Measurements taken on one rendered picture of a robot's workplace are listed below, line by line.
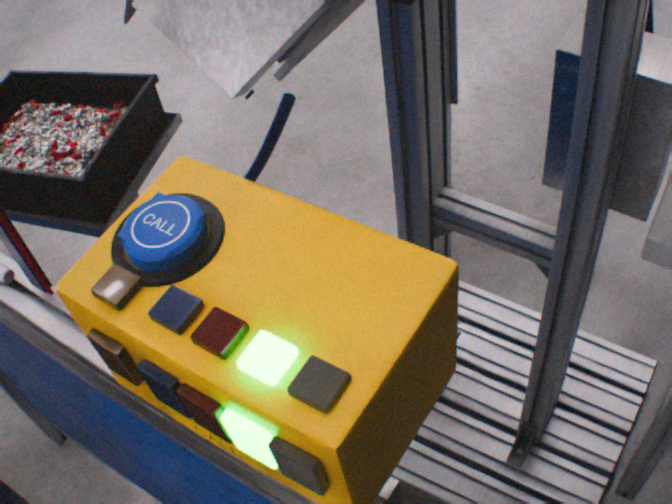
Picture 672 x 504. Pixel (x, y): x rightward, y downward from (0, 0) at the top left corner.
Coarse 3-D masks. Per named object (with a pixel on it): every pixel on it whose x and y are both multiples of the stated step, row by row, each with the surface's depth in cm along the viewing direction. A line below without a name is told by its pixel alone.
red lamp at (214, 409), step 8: (184, 384) 30; (184, 392) 29; (192, 392) 29; (200, 392) 29; (184, 400) 29; (192, 400) 29; (200, 400) 29; (208, 400) 29; (192, 408) 30; (200, 408) 29; (208, 408) 29; (216, 408) 29; (192, 416) 31; (200, 416) 30; (208, 416) 29; (216, 416) 29; (200, 424) 31; (208, 424) 30; (216, 424) 29; (216, 432) 30; (224, 432) 30; (232, 440) 31
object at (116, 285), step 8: (112, 272) 31; (120, 272) 31; (128, 272) 31; (104, 280) 31; (112, 280) 31; (120, 280) 31; (128, 280) 31; (136, 280) 31; (96, 288) 31; (104, 288) 31; (112, 288) 31; (120, 288) 30; (128, 288) 30; (136, 288) 31; (96, 296) 31; (104, 296) 30; (112, 296) 30; (120, 296) 30; (128, 296) 30; (112, 304) 30; (120, 304) 30
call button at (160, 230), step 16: (144, 208) 33; (160, 208) 33; (176, 208) 33; (192, 208) 32; (128, 224) 32; (144, 224) 32; (160, 224) 32; (176, 224) 32; (192, 224) 32; (128, 240) 32; (144, 240) 31; (160, 240) 31; (176, 240) 31; (192, 240) 31; (128, 256) 32; (144, 256) 31; (160, 256) 31; (176, 256) 31; (192, 256) 32
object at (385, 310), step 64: (192, 192) 35; (256, 192) 34; (256, 256) 31; (320, 256) 31; (384, 256) 31; (128, 320) 30; (256, 320) 29; (320, 320) 29; (384, 320) 29; (448, 320) 31; (128, 384) 37; (192, 384) 29; (256, 384) 27; (384, 384) 27; (320, 448) 26; (384, 448) 30
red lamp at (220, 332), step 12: (216, 312) 29; (204, 324) 29; (216, 324) 29; (228, 324) 29; (240, 324) 29; (192, 336) 28; (204, 336) 28; (216, 336) 28; (228, 336) 28; (240, 336) 28; (204, 348) 28; (216, 348) 28; (228, 348) 28
